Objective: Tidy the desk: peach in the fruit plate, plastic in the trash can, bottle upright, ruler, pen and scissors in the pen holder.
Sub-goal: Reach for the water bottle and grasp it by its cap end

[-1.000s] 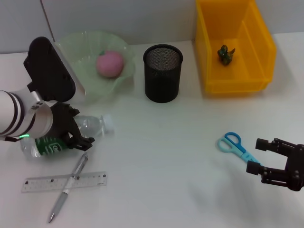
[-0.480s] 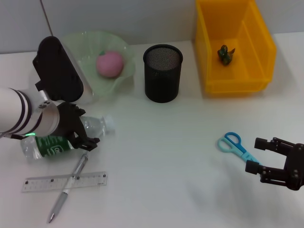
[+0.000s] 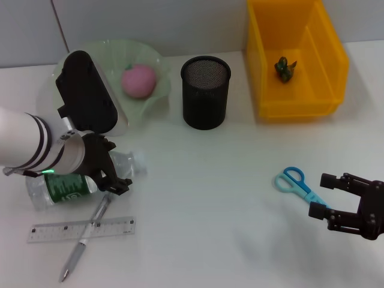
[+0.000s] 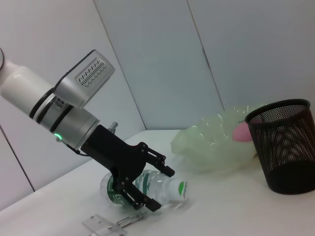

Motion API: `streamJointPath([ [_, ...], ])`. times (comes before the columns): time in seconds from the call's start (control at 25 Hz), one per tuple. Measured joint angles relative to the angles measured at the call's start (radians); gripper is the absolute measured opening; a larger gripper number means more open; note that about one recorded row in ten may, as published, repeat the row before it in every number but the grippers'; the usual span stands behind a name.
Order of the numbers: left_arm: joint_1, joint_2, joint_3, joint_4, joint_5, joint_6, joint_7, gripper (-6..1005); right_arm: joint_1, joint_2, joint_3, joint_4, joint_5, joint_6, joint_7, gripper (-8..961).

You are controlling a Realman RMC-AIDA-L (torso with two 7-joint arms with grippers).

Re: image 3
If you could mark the pink peach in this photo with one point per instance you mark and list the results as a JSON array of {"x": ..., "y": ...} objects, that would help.
[{"x": 138, "y": 82}]

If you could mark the yellow plastic bin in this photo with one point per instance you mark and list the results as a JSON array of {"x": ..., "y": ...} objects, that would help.
[{"x": 285, "y": 96}]

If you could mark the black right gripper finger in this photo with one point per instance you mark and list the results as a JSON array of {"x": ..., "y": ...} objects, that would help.
[
  {"x": 342, "y": 220},
  {"x": 345, "y": 181}
]

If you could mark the silver ballpoint pen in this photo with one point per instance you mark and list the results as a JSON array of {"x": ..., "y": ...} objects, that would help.
[{"x": 76, "y": 255}]

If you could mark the blue scissors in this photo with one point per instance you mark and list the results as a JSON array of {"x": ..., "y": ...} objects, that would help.
[{"x": 292, "y": 183}]

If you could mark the green glass fruit plate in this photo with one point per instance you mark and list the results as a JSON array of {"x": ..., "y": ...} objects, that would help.
[{"x": 141, "y": 54}]

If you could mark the clear water bottle green label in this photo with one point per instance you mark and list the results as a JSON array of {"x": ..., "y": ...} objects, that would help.
[{"x": 69, "y": 187}]

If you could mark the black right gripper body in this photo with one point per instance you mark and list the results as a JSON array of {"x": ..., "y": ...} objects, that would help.
[{"x": 373, "y": 213}]

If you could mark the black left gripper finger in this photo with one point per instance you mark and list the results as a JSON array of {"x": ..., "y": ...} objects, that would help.
[
  {"x": 109, "y": 145},
  {"x": 118, "y": 185}
]

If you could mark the black mesh pen holder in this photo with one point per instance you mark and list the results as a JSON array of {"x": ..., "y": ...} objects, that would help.
[{"x": 205, "y": 102}]

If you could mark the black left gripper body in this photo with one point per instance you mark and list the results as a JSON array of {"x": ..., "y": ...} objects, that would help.
[{"x": 96, "y": 159}]

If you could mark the transparent plastic ruler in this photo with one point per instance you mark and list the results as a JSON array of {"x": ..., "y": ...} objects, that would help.
[{"x": 54, "y": 231}]

